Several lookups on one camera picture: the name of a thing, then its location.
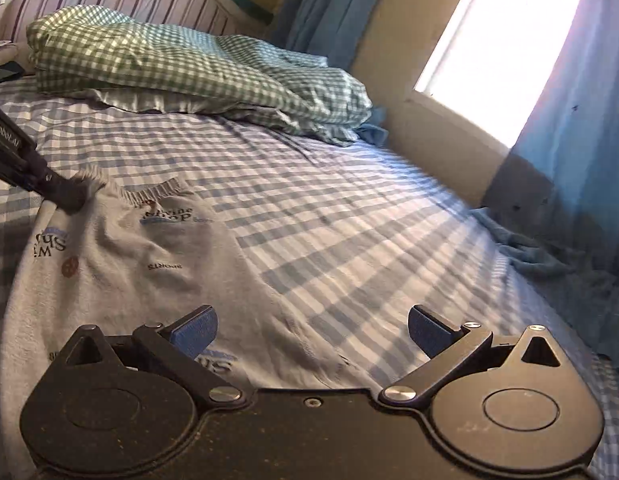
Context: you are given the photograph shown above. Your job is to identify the grey printed pants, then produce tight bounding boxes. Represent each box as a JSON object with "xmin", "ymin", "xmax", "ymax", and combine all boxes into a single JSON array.
[{"xmin": 0, "ymin": 174, "xmax": 390, "ymax": 480}]

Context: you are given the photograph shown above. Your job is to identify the grey-blue star curtain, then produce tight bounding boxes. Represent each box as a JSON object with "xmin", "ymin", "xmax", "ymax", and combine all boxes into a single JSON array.
[{"xmin": 270, "ymin": 0, "xmax": 399, "ymax": 69}]

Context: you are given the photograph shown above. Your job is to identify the small blue cloth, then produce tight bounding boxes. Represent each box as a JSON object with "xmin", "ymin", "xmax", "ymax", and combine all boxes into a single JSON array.
[{"xmin": 353, "ymin": 122, "xmax": 391, "ymax": 147}]

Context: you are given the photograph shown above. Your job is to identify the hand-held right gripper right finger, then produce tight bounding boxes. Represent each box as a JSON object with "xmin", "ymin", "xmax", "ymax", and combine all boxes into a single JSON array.
[{"xmin": 379, "ymin": 305, "xmax": 571, "ymax": 405}]

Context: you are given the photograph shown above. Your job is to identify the bright window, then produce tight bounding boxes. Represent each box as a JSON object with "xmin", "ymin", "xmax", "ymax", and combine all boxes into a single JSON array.
[{"xmin": 413, "ymin": 0, "xmax": 591, "ymax": 149}]

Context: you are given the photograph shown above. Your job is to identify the blue checked bed sheet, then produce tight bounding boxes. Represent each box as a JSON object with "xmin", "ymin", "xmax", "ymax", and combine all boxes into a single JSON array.
[{"xmin": 0, "ymin": 72, "xmax": 619, "ymax": 480}]

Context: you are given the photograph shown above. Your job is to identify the blue star curtain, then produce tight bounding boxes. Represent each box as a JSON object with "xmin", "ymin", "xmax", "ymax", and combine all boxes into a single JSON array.
[{"xmin": 482, "ymin": 0, "xmax": 619, "ymax": 362}]

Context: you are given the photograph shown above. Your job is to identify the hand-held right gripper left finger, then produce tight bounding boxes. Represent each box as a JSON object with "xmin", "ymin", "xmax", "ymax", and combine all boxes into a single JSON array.
[{"xmin": 58, "ymin": 304, "xmax": 243, "ymax": 404}]

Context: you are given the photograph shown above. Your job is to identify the green checked pillow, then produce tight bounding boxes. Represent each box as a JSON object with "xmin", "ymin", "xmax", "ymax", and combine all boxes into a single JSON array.
[{"xmin": 26, "ymin": 4, "xmax": 375, "ymax": 149}]

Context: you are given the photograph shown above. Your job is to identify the crumpled blue cloth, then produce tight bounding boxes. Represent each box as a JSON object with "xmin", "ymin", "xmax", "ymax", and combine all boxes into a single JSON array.
[{"xmin": 469, "ymin": 206, "xmax": 619, "ymax": 311}]

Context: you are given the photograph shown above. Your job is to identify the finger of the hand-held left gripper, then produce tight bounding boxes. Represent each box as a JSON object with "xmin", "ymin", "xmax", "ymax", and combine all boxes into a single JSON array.
[{"xmin": 19, "ymin": 147, "xmax": 106, "ymax": 214}]

